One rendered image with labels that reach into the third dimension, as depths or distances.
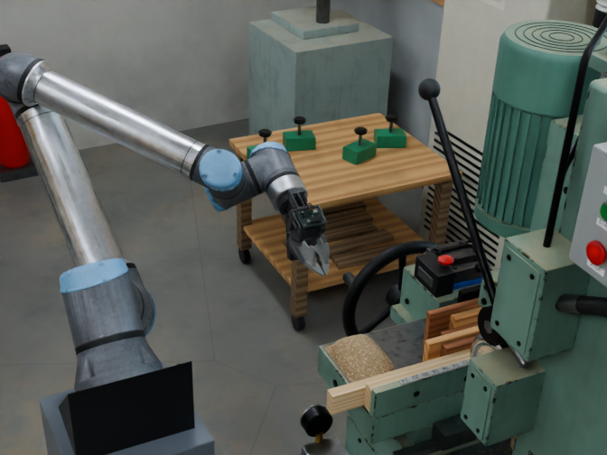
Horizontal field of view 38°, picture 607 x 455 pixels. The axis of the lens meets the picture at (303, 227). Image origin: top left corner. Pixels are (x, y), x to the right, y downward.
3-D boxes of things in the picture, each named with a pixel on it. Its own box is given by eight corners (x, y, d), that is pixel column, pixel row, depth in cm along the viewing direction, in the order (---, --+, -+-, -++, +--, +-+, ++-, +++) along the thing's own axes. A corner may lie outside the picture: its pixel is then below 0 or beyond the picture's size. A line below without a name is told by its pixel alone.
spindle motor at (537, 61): (536, 187, 154) (569, 13, 138) (605, 235, 141) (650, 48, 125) (452, 205, 148) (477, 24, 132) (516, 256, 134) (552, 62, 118)
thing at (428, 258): (460, 255, 178) (463, 232, 175) (492, 283, 169) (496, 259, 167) (405, 268, 173) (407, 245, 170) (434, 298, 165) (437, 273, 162)
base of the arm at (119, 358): (75, 394, 176) (63, 346, 178) (78, 400, 194) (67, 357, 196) (167, 368, 181) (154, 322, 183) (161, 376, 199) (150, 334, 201)
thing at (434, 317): (508, 320, 169) (515, 287, 165) (513, 324, 168) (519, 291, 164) (422, 345, 162) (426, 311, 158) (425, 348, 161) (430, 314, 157)
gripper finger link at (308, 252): (315, 264, 192) (300, 233, 197) (311, 281, 196) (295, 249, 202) (329, 262, 193) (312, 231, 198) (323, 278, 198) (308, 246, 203)
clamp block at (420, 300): (458, 287, 184) (463, 251, 179) (496, 323, 173) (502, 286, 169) (396, 303, 178) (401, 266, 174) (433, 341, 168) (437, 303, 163)
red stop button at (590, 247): (588, 255, 106) (592, 235, 105) (605, 268, 104) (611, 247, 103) (582, 257, 106) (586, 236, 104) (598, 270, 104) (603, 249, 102)
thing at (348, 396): (583, 330, 167) (588, 313, 165) (591, 336, 166) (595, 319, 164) (325, 407, 147) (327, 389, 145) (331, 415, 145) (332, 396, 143)
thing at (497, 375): (506, 402, 140) (518, 343, 134) (533, 431, 135) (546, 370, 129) (456, 418, 137) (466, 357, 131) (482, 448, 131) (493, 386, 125)
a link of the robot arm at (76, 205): (93, 353, 199) (-21, 69, 212) (112, 356, 216) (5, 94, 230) (154, 325, 199) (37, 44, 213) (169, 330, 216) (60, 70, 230)
